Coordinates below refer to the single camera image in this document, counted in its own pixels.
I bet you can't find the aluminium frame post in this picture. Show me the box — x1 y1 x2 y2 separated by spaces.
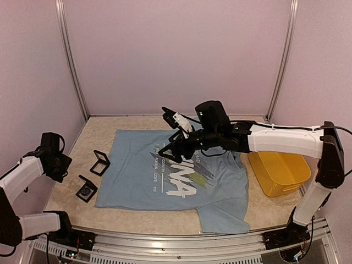
55 0 90 122
265 0 299 123

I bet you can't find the front aluminium rail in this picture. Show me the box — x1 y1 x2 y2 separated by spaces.
26 225 335 264

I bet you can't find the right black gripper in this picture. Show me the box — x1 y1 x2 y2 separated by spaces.
157 127 221 163

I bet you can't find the black brooch case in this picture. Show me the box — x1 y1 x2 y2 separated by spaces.
90 150 111 177
75 175 98 203

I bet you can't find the right aluminium frame post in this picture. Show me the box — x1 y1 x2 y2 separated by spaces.
265 0 299 123

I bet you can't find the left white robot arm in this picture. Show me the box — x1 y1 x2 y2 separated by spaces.
1 132 77 257

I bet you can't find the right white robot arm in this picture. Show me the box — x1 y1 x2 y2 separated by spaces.
159 101 348 244

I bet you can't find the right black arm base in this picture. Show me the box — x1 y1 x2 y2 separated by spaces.
262 212 312 250

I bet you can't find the light blue printed t-shirt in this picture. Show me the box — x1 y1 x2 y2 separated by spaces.
95 129 249 234

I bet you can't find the blue brooch in case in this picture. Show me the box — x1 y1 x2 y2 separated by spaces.
81 186 91 196

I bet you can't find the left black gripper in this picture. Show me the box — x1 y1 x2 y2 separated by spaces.
46 152 72 183

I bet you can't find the yellow plastic basket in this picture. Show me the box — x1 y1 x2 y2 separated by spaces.
248 152 311 197

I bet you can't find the left aluminium frame post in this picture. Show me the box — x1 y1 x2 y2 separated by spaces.
55 0 90 122

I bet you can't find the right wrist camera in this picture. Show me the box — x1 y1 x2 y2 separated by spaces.
162 107 194 139

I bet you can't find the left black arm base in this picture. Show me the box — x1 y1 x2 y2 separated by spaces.
45 211 96 251

